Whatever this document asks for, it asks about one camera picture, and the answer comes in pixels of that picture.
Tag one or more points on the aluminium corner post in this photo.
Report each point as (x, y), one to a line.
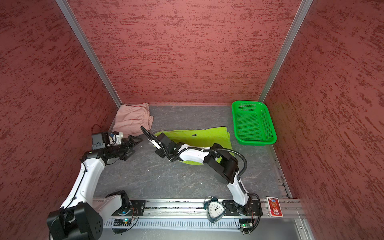
(81, 36)
(290, 37)

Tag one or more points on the pink shorts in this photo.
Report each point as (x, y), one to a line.
(130, 119)

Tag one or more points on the left aluminium corner post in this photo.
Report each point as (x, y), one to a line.
(81, 36)

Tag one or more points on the aluminium front rail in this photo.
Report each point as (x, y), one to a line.
(192, 208)

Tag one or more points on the teal alarm clock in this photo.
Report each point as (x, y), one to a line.
(214, 209)

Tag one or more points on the green plastic basket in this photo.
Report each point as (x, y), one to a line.
(253, 125)

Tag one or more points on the red card packet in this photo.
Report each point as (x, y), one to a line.
(274, 208)

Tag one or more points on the lime green shorts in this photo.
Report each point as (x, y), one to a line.
(200, 138)

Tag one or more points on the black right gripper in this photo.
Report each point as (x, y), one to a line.
(159, 152)

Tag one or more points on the right aluminium corner post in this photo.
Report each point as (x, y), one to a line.
(290, 37)

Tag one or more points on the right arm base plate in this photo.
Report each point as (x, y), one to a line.
(252, 208)

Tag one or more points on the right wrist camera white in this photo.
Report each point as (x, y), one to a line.
(157, 145)

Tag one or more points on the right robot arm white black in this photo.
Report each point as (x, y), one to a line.
(226, 165)

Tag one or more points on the left circuit board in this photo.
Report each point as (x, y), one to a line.
(122, 223)

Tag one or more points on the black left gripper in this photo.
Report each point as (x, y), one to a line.
(128, 147)

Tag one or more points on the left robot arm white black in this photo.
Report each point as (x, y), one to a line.
(80, 216)

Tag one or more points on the circuit board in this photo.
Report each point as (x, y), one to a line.
(122, 223)
(246, 224)

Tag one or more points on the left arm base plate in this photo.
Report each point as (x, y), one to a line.
(135, 208)

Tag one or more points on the right circuit board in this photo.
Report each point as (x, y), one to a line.
(246, 224)

